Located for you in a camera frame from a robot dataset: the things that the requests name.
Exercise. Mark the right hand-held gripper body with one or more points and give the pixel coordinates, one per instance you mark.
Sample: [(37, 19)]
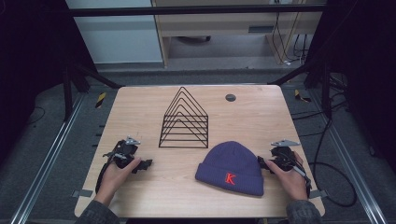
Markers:
[(284, 157)]

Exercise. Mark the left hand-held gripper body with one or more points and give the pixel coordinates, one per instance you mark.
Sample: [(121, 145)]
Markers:
[(124, 151)]

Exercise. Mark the purple knit beanie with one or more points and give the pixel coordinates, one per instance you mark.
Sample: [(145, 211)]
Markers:
[(230, 169)]

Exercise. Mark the person's right hand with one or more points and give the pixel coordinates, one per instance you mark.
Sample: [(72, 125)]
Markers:
[(289, 182)]

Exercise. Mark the person's left hand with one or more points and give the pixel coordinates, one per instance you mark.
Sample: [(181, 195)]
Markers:
[(114, 180)]

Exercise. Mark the grey tape strip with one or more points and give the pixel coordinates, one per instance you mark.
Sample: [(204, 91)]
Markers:
[(82, 193), (319, 194)]

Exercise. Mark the yellow black striped tape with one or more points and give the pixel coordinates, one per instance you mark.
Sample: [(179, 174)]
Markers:
[(301, 96), (100, 100)]

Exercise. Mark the grey round table grommet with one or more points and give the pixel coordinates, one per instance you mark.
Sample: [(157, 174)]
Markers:
[(230, 97)]

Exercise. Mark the black metal stand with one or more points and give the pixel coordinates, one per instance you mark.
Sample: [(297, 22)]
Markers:
[(67, 93)]

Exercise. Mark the white cabinet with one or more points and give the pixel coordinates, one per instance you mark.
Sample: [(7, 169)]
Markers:
[(118, 40)]

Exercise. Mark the dark curtain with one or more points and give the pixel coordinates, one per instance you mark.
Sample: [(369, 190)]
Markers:
[(364, 62), (31, 62)]

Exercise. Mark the light wooden desk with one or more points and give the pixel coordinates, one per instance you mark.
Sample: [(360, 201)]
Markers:
[(218, 23)]

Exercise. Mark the silver metal floor rail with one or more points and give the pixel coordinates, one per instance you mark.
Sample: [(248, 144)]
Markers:
[(46, 161), (355, 168)]

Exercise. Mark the black horizontal frame bar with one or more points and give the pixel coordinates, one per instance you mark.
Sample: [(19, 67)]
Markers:
[(186, 11)]

